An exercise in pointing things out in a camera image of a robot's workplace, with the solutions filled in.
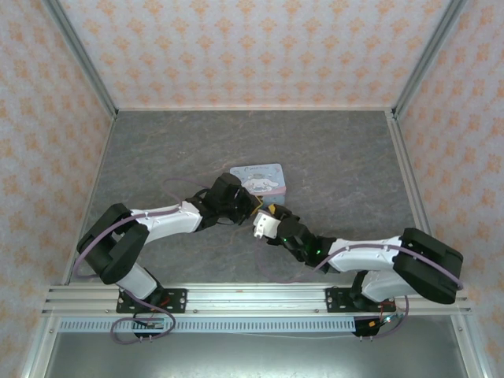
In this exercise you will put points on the cartoon dog tin box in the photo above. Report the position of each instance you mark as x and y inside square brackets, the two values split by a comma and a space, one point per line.
[262, 179]

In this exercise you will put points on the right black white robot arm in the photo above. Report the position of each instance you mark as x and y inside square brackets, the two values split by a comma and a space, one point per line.
[393, 256]

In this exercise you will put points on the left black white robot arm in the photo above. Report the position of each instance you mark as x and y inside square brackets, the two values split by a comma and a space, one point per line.
[165, 220]

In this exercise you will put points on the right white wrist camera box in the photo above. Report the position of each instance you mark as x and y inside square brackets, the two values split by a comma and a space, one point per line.
[265, 225]

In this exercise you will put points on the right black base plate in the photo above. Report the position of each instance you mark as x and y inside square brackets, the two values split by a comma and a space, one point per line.
[338, 299]

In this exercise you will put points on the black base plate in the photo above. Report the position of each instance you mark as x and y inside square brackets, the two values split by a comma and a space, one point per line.
[175, 299]
[338, 299]

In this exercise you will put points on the aluminium mounting rail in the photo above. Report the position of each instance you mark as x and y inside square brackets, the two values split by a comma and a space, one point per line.
[256, 299]

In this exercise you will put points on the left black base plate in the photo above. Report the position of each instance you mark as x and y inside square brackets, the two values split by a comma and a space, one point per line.
[175, 299]

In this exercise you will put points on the aluminium table side rail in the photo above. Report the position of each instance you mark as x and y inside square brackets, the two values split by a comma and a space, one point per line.
[405, 165]

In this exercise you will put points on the aluminium lower frame leg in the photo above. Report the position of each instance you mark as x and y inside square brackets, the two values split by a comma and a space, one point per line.
[39, 346]
[468, 346]

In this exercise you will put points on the aluminium corner frame post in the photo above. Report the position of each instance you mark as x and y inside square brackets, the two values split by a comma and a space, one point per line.
[427, 59]
[82, 59]

